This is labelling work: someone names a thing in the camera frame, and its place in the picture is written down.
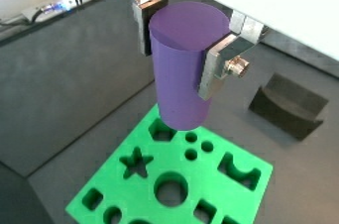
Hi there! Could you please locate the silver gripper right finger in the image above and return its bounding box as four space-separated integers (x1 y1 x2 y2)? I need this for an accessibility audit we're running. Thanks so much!
198 11 268 100

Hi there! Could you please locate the purple cylinder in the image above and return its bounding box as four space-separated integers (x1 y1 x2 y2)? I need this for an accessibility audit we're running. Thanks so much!
148 1 230 131

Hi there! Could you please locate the green foam shape-sorter board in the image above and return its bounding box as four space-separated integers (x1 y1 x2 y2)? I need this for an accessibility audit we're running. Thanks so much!
67 107 272 224

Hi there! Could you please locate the black curved cradle stand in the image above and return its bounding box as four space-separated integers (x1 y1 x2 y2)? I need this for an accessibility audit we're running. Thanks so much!
250 73 329 141

